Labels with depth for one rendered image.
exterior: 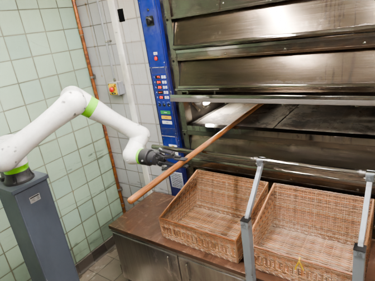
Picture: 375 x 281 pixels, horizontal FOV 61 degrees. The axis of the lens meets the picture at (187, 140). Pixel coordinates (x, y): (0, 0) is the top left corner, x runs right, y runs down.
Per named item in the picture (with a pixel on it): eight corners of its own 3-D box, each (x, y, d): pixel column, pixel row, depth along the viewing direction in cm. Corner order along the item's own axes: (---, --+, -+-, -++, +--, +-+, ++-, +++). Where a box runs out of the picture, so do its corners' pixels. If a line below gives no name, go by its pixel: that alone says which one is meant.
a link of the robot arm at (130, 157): (127, 166, 188) (115, 158, 180) (135, 147, 192) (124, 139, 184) (145, 169, 180) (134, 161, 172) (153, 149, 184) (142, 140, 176)
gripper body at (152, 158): (154, 148, 176) (167, 149, 171) (157, 161, 179) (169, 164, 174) (145, 153, 170) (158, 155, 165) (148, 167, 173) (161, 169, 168)
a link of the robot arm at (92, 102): (55, 103, 159) (67, 82, 159) (55, 99, 171) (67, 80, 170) (88, 121, 168) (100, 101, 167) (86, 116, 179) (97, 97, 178)
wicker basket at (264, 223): (274, 218, 209) (273, 181, 200) (373, 240, 178) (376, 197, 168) (244, 267, 173) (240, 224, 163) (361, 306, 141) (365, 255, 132)
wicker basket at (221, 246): (201, 200, 243) (196, 168, 233) (272, 218, 210) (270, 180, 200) (160, 237, 207) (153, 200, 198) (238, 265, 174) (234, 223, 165)
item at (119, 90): (116, 93, 255) (113, 81, 252) (125, 93, 249) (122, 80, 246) (109, 95, 250) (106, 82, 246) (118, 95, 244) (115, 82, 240)
